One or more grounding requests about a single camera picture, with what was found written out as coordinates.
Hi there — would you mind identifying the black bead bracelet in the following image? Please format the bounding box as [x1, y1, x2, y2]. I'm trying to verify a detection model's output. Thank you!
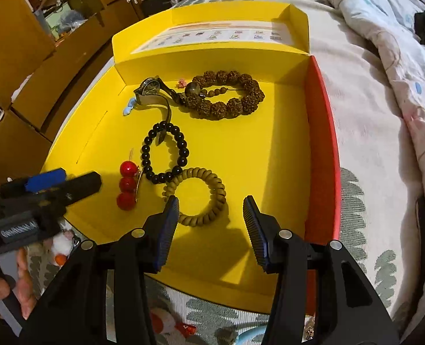
[140, 120, 190, 185]

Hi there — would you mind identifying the white plush bunny hair clip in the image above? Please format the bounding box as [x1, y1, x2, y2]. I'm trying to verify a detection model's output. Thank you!
[25, 218, 82, 267]

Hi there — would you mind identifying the light blue hair band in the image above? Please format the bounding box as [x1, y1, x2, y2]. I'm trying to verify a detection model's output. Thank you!
[233, 325, 267, 345]

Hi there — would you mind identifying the person's left hand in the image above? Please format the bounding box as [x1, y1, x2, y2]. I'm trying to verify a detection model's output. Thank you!
[0, 247, 37, 320]

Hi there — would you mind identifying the red ball hair clip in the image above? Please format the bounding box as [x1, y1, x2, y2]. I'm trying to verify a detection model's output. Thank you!
[116, 149, 142, 211]

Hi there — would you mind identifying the red white plush toy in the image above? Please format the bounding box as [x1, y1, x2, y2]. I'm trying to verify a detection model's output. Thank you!
[149, 308, 197, 344]

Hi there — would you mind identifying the blue silicone hair clip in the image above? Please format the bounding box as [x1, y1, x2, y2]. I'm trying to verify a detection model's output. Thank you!
[123, 97, 138, 116]

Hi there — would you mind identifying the white leaf pattern bedsheet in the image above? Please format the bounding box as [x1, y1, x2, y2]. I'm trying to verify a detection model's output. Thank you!
[25, 0, 425, 345]

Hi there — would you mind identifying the yellow cardboard box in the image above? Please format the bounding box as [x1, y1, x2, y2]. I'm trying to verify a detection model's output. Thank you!
[44, 1, 340, 313]

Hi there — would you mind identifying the small red flower clip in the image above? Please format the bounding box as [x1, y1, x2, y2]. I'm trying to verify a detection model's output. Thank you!
[176, 79, 187, 89]

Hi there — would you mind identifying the wooden wardrobe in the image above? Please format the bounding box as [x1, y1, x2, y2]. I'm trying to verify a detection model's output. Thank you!
[0, 0, 174, 188]

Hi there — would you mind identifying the brown spiral hair tie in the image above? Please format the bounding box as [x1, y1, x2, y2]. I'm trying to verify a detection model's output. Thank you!
[162, 166, 228, 228]

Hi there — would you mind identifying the black strap wristwatch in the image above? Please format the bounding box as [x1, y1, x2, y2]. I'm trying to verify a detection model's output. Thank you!
[132, 77, 178, 127]

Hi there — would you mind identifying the brown rudraksha bead bracelet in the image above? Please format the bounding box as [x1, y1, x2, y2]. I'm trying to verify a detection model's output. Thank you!
[183, 69, 266, 121]

